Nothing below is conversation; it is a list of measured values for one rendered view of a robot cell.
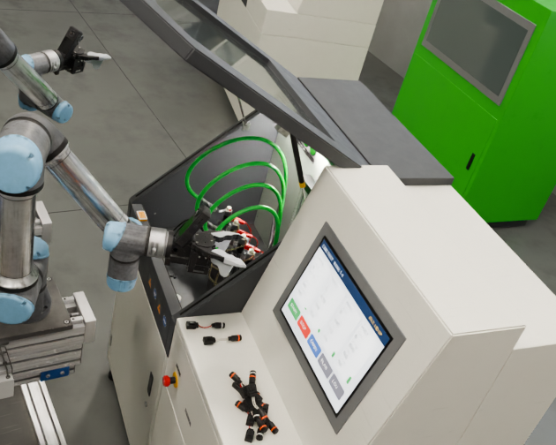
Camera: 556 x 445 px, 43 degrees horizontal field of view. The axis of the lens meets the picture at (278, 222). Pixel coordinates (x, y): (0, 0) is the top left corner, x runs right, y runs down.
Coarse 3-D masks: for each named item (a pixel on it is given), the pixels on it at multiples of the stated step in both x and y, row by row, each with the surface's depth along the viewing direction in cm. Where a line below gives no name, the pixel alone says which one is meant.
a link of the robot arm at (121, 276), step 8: (112, 264) 177; (120, 264) 176; (128, 264) 176; (136, 264) 178; (112, 272) 178; (120, 272) 177; (128, 272) 178; (136, 272) 181; (112, 280) 179; (120, 280) 179; (128, 280) 180; (112, 288) 181; (120, 288) 180; (128, 288) 181
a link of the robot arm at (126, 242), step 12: (108, 228) 172; (120, 228) 173; (132, 228) 174; (144, 228) 175; (108, 240) 172; (120, 240) 172; (132, 240) 172; (144, 240) 173; (120, 252) 174; (132, 252) 174; (144, 252) 174
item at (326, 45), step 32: (224, 0) 596; (256, 0) 514; (288, 0) 515; (320, 0) 497; (352, 0) 503; (256, 32) 511; (288, 32) 505; (320, 32) 512; (352, 32) 518; (288, 64) 521; (320, 64) 528; (352, 64) 535
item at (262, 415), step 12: (252, 372) 207; (240, 384) 204; (252, 384) 203; (252, 396) 199; (240, 408) 198; (252, 408) 197; (264, 408) 199; (252, 420) 195; (264, 420) 194; (252, 432) 191; (264, 432) 192; (276, 432) 195
